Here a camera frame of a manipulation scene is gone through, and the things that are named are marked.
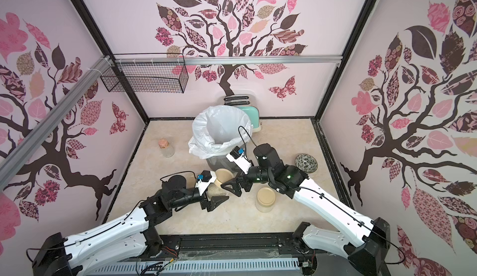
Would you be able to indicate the aluminium rail left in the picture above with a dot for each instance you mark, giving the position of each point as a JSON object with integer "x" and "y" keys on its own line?
{"x": 15, "y": 161}

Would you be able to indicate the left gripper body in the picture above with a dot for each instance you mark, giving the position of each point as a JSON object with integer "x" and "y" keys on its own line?
{"x": 205, "y": 201}

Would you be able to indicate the white slotted cable duct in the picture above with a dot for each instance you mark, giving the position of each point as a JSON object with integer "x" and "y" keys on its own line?
{"x": 197, "y": 267}

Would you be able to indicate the patterned ceramic bowl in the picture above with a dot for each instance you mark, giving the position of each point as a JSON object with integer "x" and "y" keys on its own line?
{"x": 306, "y": 163}

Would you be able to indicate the glass jar beige lid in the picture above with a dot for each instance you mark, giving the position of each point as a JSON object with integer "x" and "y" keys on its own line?
{"x": 190, "y": 181}
{"x": 265, "y": 200}

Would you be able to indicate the right glass jar beige lid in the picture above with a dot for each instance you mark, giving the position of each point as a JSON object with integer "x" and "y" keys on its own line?
{"x": 265, "y": 200}

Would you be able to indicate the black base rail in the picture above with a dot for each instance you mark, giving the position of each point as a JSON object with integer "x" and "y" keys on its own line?
{"x": 252, "y": 246}

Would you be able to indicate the mint green toaster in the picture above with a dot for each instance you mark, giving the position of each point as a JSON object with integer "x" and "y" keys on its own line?
{"x": 245, "y": 102}

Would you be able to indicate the aluminium rail back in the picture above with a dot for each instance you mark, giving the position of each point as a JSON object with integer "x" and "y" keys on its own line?
{"x": 238, "y": 60}

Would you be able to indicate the glass jar with rice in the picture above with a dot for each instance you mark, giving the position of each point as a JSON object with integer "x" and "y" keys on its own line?
{"x": 214, "y": 190}

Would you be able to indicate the small bottle with cork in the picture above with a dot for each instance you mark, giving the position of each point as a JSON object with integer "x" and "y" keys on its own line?
{"x": 166, "y": 148}

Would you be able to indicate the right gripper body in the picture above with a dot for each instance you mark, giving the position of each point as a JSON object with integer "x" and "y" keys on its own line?
{"x": 243, "y": 178}

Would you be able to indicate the aluminium rail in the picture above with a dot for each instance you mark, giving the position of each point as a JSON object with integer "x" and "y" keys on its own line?
{"x": 15, "y": 161}
{"x": 238, "y": 60}

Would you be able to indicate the black wire basket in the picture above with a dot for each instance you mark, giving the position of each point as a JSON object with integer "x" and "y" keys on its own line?
{"x": 147, "y": 73}

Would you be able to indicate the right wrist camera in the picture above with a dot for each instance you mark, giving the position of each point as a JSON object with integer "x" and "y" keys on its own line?
{"x": 239, "y": 158}

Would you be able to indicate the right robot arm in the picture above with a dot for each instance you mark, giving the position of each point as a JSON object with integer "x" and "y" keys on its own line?
{"x": 363, "y": 241}

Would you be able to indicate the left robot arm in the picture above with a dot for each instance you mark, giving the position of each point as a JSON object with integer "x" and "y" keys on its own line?
{"x": 131, "y": 235}

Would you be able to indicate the white plastic trash bag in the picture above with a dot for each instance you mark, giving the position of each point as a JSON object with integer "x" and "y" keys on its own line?
{"x": 217, "y": 130}

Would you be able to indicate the left glass jar beige lid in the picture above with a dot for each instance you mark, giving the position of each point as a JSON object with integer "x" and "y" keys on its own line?
{"x": 190, "y": 181}

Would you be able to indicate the grey mesh trash bin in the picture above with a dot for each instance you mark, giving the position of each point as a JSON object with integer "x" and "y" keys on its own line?
{"x": 221, "y": 162}

